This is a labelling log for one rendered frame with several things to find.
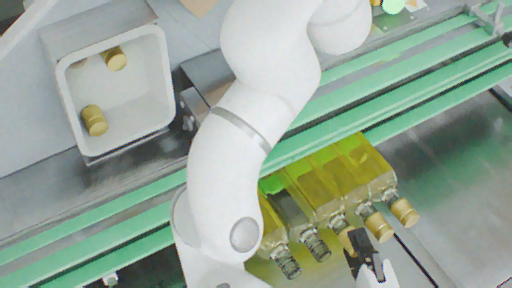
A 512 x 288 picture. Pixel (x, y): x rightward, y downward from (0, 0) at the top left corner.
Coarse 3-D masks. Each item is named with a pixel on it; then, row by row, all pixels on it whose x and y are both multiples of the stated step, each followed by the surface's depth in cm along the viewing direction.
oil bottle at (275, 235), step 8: (264, 200) 113; (264, 208) 112; (272, 208) 112; (264, 216) 111; (272, 216) 111; (264, 224) 110; (272, 224) 110; (280, 224) 110; (264, 232) 109; (272, 232) 109; (280, 232) 109; (264, 240) 108; (272, 240) 108; (280, 240) 108; (288, 240) 110; (264, 248) 108; (272, 248) 108; (264, 256) 110; (272, 256) 109
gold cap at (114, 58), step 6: (108, 48) 100; (114, 48) 100; (120, 48) 100; (102, 54) 100; (108, 54) 99; (114, 54) 99; (120, 54) 99; (108, 60) 99; (114, 60) 99; (120, 60) 100; (126, 60) 100; (108, 66) 99; (114, 66) 100; (120, 66) 101
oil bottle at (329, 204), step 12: (288, 168) 117; (300, 168) 117; (312, 168) 117; (300, 180) 115; (312, 180) 115; (324, 180) 115; (312, 192) 114; (324, 192) 114; (336, 192) 114; (312, 204) 113; (324, 204) 112; (336, 204) 112; (324, 216) 112; (336, 216) 112; (324, 228) 114
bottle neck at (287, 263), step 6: (276, 252) 108; (282, 252) 108; (288, 252) 108; (276, 258) 108; (282, 258) 108; (288, 258) 107; (294, 258) 109; (282, 264) 107; (288, 264) 107; (294, 264) 107; (282, 270) 107; (288, 270) 106; (294, 270) 106; (300, 270) 107; (288, 276) 106; (294, 276) 108
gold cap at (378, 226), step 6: (372, 216) 112; (378, 216) 112; (366, 222) 113; (372, 222) 112; (378, 222) 111; (384, 222) 112; (372, 228) 112; (378, 228) 111; (384, 228) 111; (390, 228) 111; (372, 234) 112; (378, 234) 111; (384, 234) 110; (390, 234) 112; (378, 240) 111; (384, 240) 112
